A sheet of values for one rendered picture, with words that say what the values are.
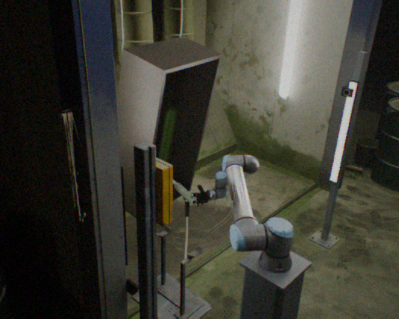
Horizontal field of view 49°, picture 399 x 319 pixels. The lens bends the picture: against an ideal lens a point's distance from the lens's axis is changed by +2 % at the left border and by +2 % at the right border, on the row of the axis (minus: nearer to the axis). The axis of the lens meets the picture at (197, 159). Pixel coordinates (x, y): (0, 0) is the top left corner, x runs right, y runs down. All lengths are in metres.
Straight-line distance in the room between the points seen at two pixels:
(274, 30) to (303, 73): 0.53
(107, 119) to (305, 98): 2.87
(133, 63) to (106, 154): 0.82
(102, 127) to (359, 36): 2.79
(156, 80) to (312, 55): 2.19
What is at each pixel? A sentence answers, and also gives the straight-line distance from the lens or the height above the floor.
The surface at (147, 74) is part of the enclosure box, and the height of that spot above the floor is 1.59.
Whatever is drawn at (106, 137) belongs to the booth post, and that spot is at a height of 1.47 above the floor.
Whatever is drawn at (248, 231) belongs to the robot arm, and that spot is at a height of 0.89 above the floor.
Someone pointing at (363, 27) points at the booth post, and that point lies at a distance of 4.20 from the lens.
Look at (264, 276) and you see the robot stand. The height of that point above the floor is 0.64.
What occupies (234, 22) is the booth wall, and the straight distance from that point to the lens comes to 4.93.
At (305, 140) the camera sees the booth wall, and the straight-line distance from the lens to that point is 4.66.
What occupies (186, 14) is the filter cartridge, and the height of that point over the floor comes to 1.69.
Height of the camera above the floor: 2.29
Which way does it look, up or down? 27 degrees down
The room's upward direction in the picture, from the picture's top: 2 degrees clockwise
